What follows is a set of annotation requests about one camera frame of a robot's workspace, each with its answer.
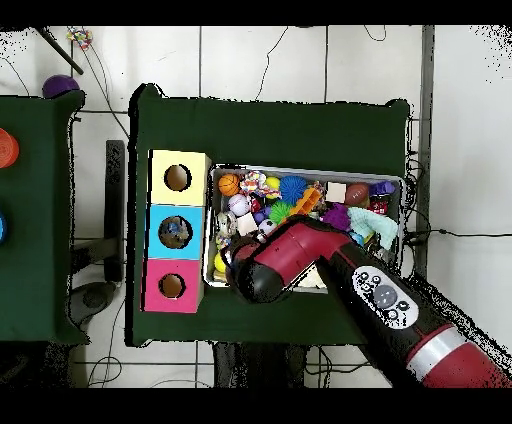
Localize orange toy brick round studs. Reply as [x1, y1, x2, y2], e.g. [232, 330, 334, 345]
[287, 185, 324, 217]

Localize wooden box three holes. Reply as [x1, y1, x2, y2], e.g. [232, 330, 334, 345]
[143, 149, 213, 313]

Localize clear shallow mesh bin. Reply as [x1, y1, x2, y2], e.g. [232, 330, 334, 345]
[204, 162, 405, 297]

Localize small orange basketball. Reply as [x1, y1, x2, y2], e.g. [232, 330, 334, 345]
[218, 173, 243, 198]

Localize blue spiky ball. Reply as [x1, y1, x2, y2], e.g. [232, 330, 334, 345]
[278, 175, 310, 203]

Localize purple spiky ball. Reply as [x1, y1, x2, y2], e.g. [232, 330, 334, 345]
[323, 203, 353, 233]

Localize wooden cube block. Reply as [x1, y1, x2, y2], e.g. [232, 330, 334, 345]
[325, 181, 349, 203]

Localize brown toy football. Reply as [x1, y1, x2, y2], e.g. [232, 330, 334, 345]
[346, 182, 372, 207]

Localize light blue cloth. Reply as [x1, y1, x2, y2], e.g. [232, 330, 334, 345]
[348, 207, 401, 253]

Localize black upright bar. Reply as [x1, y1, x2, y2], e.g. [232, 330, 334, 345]
[104, 139, 128, 283]

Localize grey round base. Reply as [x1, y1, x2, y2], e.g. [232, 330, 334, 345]
[70, 281, 121, 325]

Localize dark green side table cloth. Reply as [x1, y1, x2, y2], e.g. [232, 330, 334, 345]
[0, 87, 88, 347]

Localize purple round object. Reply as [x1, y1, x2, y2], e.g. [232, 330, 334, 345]
[41, 74, 82, 100]

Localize small colourful item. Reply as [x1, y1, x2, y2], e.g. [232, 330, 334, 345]
[67, 27, 94, 51]

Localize red round object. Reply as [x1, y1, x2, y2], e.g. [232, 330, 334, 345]
[0, 127, 21, 170]

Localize black stick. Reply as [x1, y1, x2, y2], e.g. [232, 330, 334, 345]
[31, 26, 85, 76]

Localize black power cable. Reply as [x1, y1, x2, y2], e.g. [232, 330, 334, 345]
[403, 226, 512, 245]

